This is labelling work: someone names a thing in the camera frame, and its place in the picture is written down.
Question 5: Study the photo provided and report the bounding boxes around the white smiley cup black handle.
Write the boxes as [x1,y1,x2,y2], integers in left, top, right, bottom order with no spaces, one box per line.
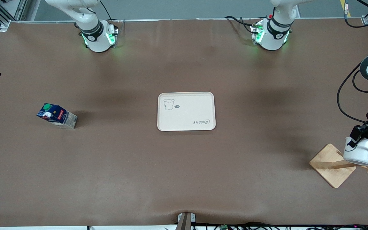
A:
[343,137,368,166]

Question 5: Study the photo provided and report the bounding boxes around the cream rabbit print tray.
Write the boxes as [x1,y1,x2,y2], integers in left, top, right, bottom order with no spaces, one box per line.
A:
[157,92,216,132]

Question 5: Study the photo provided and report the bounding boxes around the wooden mug stand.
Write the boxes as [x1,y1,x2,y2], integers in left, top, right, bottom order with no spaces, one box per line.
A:
[309,142,368,189]

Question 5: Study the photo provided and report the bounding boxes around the black left base cables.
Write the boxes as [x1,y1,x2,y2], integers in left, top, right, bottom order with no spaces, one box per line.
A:
[225,15,258,37]

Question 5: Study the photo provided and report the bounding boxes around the blue milk carton green cap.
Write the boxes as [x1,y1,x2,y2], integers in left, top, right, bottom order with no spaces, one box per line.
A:
[37,103,78,129]

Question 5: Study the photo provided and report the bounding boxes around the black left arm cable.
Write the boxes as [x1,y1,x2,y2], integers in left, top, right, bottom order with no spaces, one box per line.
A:
[337,0,368,123]

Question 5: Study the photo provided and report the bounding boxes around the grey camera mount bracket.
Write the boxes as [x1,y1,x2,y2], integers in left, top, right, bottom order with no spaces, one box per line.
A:
[177,212,196,230]

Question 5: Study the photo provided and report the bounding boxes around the black right base cable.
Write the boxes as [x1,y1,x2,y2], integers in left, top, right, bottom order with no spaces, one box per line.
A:
[99,0,125,32]

